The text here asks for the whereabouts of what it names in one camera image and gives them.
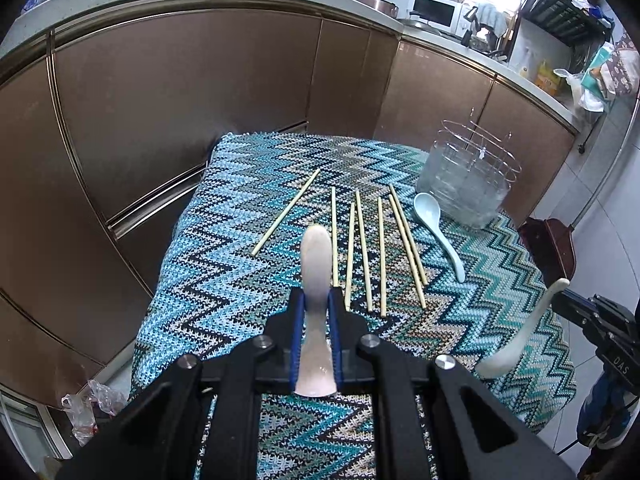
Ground white ceramic spoon pinkish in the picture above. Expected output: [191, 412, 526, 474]
[295, 224, 337, 398]

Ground white ceramic spoon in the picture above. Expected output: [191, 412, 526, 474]
[475, 278, 570, 379]

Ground light blue ceramic spoon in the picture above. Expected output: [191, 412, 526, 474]
[413, 193, 466, 283]

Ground brown lower kitchen cabinets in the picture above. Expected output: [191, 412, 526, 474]
[1, 0, 577, 405]

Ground dark red stool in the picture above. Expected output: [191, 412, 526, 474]
[518, 217, 576, 285]

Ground zigzag patterned table cloth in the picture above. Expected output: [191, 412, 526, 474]
[128, 131, 578, 480]

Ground crumpled plastic bag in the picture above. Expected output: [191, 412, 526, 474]
[61, 379, 127, 446]

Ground yellow oil bottle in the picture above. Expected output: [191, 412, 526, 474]
[535, 60, 561, 96]

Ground patterned hanging cloth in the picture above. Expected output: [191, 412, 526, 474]
[600, 32, 639, 101]

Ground white microwave oven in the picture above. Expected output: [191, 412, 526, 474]
[408, 0, 470, 38]

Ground clear utensil holder wire frame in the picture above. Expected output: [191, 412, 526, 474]
[416, 119, 522, 229]

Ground black wall dish rack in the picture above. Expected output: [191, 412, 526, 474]
[508, 0, 615, 73]

